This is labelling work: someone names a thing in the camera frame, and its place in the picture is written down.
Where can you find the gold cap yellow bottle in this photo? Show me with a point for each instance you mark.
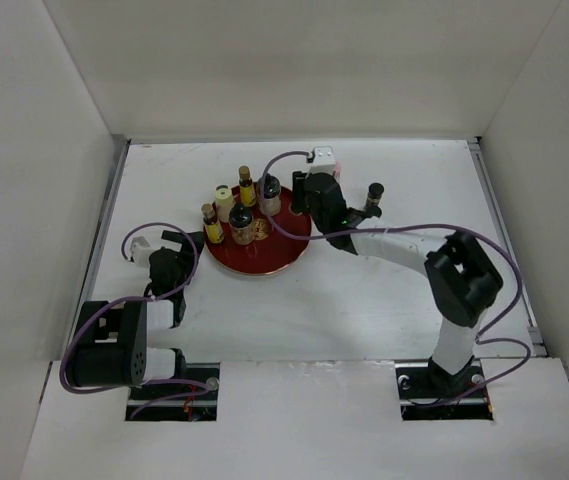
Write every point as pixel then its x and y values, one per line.
pixel 247 190

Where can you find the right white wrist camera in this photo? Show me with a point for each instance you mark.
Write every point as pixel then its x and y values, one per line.
pixel 321 160

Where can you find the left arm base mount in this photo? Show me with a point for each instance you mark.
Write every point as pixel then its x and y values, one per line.
pixel 194 401

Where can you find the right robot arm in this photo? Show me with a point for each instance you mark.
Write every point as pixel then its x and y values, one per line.
pixel 463 280

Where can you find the red round lacquer tray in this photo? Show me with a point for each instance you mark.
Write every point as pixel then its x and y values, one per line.
pixel 270 250

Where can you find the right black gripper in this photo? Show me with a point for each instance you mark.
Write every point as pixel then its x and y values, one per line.
pixel 299 191

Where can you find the black grinder salt jar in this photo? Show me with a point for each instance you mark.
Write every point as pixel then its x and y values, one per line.
pixel 242 224

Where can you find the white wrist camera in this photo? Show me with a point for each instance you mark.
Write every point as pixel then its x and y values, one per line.
pixel 140 251
pixel 321 160

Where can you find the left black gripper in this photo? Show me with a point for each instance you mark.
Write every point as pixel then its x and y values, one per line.
pixel 187 255

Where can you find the black grinder pepper jar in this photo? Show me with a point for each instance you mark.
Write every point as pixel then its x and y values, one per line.
pixel 269 191

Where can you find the cream cap spice jar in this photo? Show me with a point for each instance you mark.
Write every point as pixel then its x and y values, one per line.
pixel 224 202

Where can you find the yellow label brown bottle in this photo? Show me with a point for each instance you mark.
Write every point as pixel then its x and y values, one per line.
pixel 212 225

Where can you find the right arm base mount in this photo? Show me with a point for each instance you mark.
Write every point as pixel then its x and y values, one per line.
pixel 426 394

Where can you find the black cap spice bottle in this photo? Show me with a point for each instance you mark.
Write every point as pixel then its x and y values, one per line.
pixel 374 195

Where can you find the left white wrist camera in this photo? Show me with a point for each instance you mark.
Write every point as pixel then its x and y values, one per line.
pixel 140 251

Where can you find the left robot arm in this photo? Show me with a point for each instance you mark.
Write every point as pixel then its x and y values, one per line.
pixel 109 348

